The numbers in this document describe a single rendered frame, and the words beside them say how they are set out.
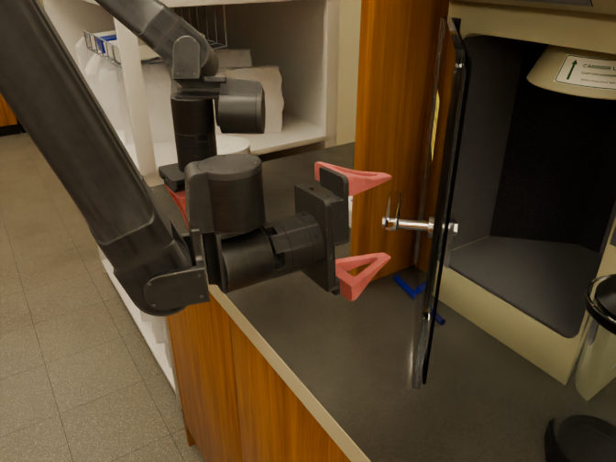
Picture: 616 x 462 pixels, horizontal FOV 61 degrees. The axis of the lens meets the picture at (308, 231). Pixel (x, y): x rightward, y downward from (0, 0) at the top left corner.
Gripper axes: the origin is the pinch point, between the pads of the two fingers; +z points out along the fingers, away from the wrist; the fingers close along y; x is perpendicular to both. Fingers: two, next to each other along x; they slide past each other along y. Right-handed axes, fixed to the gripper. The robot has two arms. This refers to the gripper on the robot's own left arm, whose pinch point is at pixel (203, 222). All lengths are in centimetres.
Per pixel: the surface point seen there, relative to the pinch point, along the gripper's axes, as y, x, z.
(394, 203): 13.0, -27.8, -10.9
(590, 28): 33, -35, -30
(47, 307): -20, 163, 110
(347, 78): 76, 65, -2
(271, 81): 59, 83, 0
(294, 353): 5.4, -17.6, 15.7
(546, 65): 36, -29, -25
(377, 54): 24.9, -8.9, -24.0
